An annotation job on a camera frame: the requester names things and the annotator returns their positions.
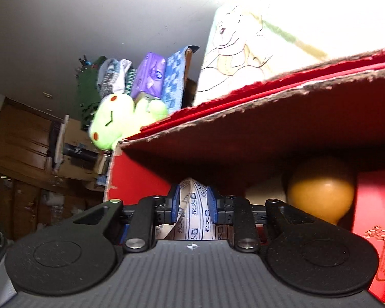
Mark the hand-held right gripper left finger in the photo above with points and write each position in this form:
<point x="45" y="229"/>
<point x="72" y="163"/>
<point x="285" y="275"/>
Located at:
<point x="175" y="203"/>

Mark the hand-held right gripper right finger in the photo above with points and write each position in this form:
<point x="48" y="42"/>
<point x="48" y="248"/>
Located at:
<point x="213" y="205"/>

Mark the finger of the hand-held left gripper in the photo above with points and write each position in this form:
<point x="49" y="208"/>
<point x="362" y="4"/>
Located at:
<point x="123" y="232"/>

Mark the printed tape roll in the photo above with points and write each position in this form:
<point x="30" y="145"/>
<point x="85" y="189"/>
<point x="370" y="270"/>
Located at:
<point x="195" y="218"/>

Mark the red cardboard box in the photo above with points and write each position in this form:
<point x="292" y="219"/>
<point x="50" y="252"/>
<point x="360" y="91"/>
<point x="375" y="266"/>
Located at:
<point x="276" y="134"/>

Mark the orange ball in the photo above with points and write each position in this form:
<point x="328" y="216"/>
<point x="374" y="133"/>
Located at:
<point x="320" y="192"/>

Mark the red envelope with gold print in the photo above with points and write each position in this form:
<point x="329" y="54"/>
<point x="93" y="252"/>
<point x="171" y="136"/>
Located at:
<point x="375" y="205"/>

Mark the black bottle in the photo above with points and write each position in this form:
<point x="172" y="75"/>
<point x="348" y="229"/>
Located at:
<point x="80" y="154"/>

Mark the brown wooden wardrobe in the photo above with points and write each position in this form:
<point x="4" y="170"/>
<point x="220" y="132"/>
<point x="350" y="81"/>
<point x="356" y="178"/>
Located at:
<point x="19" y="147"/>

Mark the green frog plush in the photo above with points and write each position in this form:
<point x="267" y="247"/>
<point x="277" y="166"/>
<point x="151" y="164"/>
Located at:
<point x="112" y="122"/>

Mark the white paper sheet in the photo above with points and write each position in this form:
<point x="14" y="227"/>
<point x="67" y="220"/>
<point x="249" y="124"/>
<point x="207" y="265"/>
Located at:
<point x="59" y="147"/>

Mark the brown cardboard box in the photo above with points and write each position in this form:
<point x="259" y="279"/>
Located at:
<point x="77" y="134"/>

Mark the blue patterned towel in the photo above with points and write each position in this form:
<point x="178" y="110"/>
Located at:
<point x="175" y="77"/>

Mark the purple tissue pack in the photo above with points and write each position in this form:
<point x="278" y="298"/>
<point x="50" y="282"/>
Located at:
<point x="149" y="77"/>

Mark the dark green garment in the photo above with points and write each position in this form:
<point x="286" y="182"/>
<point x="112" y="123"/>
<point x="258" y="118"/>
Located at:
<point x="86" y="96"/>

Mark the blue white patterned cloth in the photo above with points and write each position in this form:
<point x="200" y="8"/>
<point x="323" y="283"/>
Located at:
<point x="115" y="73"/>

